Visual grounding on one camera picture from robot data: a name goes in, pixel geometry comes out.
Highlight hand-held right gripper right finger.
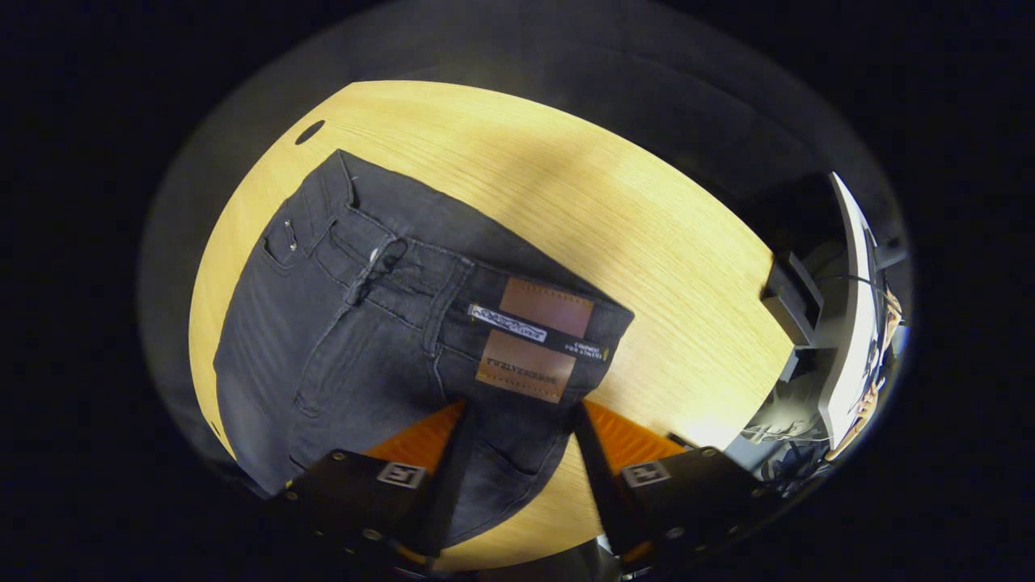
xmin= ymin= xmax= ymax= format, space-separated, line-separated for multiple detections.
xmin=572 ymin=400 xmax=785 ymax=567

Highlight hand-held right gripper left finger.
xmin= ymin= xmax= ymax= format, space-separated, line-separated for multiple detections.
xmin=271 ymin=400 xmax=474 ymax=567

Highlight dark denim jeans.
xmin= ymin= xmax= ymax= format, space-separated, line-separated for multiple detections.
xmin=212 ymin=150 xmax=636 ymax=550

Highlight black box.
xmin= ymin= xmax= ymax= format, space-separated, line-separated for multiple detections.
xmin=760 ymin=251 xmax=827 ymax=348

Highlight white flat panel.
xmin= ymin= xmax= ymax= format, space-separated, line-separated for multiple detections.
xmin=818 ymin=171 xmax=886 ymax=453

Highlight tangle of cables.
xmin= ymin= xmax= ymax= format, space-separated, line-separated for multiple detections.
xmin=740 ymin=420 xmax=838 ymax=490

